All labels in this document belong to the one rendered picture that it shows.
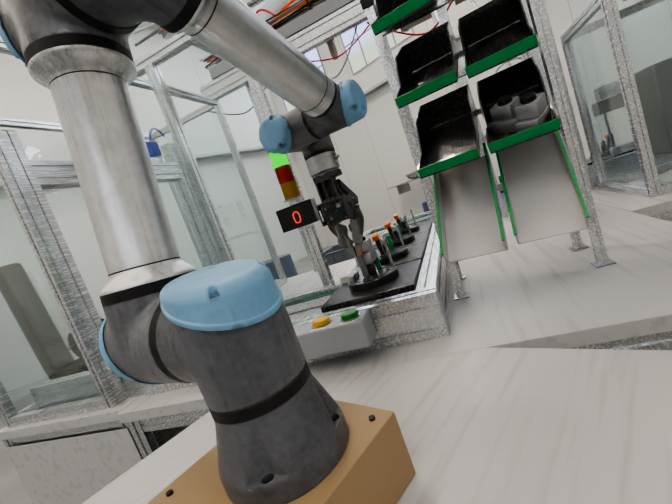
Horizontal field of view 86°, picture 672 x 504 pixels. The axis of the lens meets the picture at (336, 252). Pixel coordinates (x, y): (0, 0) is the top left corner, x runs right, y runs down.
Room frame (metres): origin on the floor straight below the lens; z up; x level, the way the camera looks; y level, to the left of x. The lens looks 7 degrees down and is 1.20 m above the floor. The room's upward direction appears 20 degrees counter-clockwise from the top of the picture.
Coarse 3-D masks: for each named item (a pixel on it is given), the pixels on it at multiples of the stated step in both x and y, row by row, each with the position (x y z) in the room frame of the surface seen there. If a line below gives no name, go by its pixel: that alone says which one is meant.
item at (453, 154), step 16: (448, 96) 0.98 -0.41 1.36; (464, 96) 0.97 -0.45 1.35; (432, 112) 1.01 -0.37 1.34; (448, 112) 1.00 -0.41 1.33; (464, 112) 0.99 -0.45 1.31; (416, 128) 0.91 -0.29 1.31; (432, 128) 1.03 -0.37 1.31; (448, 128) 0.97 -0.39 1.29; (464, 128) 0.92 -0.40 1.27; (432, 144) 0.94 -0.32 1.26; (448, 144) 0.89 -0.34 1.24; (464, 144) 0.84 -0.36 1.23; (432, 160) 0.86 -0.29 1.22; (448, 160) 0.78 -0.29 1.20; (464, 160) 0.77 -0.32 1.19
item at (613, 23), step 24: (600, 0) 1.22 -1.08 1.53; (576, 24) 1.45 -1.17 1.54; (624, 48) 1.19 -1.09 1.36; (624, 72) 1.20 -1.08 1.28; (576, 96) 1.62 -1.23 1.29; (624, 96) 1.22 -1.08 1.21; (648, 144) 1.19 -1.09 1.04; (648, 168) 1.20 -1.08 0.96; (624, 192) 1.39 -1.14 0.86; (648, 192) 1.22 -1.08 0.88
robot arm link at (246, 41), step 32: (96, 0) 0.42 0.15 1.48; (128, 0) 0.43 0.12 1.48; (160, 0) 0.43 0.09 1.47; (192, 0) 0.45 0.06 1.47; (224, 0) 0.48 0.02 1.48; (192, 32) 0.49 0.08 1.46; (224, 32) 0.50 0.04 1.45; (256, 32) 0.52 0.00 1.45; (256, 64) 0.55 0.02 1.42; (288, 64) 0.57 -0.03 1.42; (288, 96) 0.62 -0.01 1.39; (320, 96) 0.64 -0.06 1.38; (352, 96) 0.67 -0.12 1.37; (320, 128) 0.72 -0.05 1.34
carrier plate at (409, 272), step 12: (408, 264) 1.01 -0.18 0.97; (420, 264) 0.98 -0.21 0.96; (408, 276) 0.88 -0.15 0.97; (348, 288) 0.98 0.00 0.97; (384, 288) 0.85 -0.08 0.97; (396, 288) 0.82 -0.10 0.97; (408, 288) 0.81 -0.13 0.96; (336, 300) 0.90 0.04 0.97; (348, 300) 0.86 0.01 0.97; (324, 312) 0.88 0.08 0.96
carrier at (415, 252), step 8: (400, 240) 1.20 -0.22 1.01; (384, 248) 1.18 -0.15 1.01; (392, 248) 1.23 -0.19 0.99; (400, 248) 1.19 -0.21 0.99; (408, 248) 1.25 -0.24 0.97; (416, 248) 1.20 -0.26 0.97; (424, 248) 1.17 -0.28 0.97; (384, 256) 1.14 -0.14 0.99; (392, 256) 1.12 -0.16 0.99; (400, 256) 1.13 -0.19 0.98; (408, 256) 1.12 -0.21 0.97; (416, 256) 1.08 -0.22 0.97; (384, 264) 1.13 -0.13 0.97; (400, 264) 1.06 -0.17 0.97; (360, 272) 1.14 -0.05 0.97
